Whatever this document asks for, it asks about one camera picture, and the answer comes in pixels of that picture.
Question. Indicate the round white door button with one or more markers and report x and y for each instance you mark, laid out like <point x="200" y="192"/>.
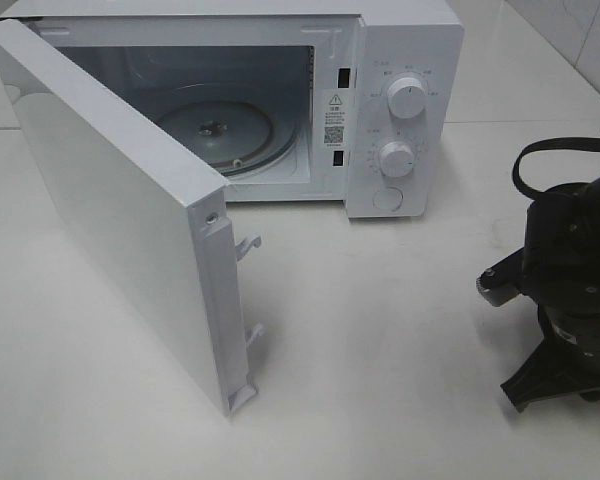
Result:
<point x="388" y="199"/>

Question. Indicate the white warning label sticker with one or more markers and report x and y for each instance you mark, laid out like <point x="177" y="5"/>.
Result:
<point x="334" y="118"/>

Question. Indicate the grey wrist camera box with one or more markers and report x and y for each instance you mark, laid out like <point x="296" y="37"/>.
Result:
<point x="502" y="282"/>

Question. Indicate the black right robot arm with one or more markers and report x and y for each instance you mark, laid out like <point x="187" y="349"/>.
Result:
<point x="560" y="272"/>

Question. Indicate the white microwave door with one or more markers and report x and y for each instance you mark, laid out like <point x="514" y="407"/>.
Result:
<point x="147" y="210"/>

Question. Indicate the white microwave oven body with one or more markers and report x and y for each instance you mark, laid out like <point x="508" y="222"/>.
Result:
<point x="161" y="55"/>

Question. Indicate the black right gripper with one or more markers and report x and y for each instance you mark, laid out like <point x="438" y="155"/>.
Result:
<point x="565" y="363"/>

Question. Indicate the glass microwave turntable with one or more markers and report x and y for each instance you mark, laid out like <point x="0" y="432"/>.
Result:
<point x="233" y="137"/>

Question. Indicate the white microwave knob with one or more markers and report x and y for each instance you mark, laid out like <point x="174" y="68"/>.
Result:
<point x="406" y="96"/>
<point x="396" y="159"/>

